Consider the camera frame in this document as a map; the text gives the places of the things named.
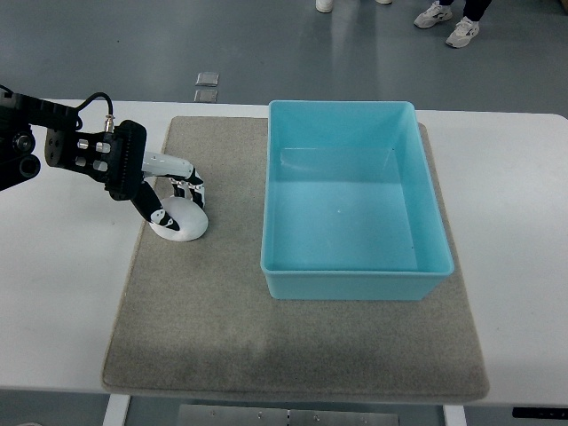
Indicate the right white table leg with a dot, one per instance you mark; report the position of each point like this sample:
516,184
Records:
454,415

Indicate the floor socket plate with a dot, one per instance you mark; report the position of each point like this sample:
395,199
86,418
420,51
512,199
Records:
207,79
205,96

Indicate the blue plastic box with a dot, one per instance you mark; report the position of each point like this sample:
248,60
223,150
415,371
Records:
350,209

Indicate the white table leg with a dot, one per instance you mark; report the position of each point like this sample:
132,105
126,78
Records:
116,410
454,415

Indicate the white plush rabbit toy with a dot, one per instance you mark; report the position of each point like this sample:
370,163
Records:
191,219

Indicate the black label under table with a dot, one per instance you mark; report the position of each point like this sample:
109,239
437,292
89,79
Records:
540,413

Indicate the grey felt mat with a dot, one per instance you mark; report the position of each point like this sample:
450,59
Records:
196,319

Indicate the white sneaker far right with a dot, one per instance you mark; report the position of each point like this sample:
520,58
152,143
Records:
464,31

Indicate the left white table leg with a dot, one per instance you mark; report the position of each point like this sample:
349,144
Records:
116,410

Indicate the lower floor socket plate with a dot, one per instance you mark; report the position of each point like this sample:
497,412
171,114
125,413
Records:
205,96

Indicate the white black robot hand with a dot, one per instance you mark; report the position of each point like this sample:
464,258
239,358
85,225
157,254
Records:
130,138

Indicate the metal base plate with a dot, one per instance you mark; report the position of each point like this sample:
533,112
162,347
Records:
238,415

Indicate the white sneaker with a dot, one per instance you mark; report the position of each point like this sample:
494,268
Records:
464,31
436,13

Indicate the upper floor socket plate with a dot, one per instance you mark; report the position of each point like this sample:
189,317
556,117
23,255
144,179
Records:
207,79

